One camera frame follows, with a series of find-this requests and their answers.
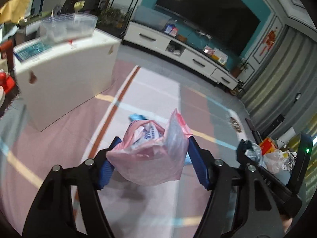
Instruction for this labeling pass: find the black flat screen television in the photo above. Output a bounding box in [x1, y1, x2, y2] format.
[156, 0, 260, 55]

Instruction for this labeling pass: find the clear plastic container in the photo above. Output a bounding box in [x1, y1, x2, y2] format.
[39, 13, 98, 44]

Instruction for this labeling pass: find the red Chinese knot decoration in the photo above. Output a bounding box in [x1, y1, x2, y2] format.
[260, 27, 278, 56]

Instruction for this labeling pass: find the white TV cabinet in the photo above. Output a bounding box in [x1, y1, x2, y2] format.
[123, 22, 238, 90]

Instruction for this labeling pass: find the grey storage bin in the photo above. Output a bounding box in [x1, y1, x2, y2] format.
[132, 5, 171, 31]

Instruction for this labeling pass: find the blue quilted cloth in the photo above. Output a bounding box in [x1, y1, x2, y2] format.
[129, 113, 147, 122]

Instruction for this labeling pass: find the yellow paper bag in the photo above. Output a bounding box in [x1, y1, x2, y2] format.
[0, 0, 33, 24]

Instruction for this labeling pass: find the red orange shopping bag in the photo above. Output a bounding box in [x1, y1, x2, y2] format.
[260, 137, 277, 155]

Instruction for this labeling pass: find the white storage box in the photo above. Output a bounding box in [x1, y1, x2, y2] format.
[13, 30, 121, 131]

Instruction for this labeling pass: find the potted plant by cabinet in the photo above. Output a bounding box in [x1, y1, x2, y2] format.
[230, 80, 244, 96]

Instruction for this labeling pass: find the white plastic bag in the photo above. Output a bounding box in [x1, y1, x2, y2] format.
[263, 149, 297, 174]

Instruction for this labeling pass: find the pink plastic bag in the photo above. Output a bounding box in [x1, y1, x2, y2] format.
[106, 109, 192, 186]

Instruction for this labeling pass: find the grey curtain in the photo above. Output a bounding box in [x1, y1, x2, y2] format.
[238, 27, 316, 138]

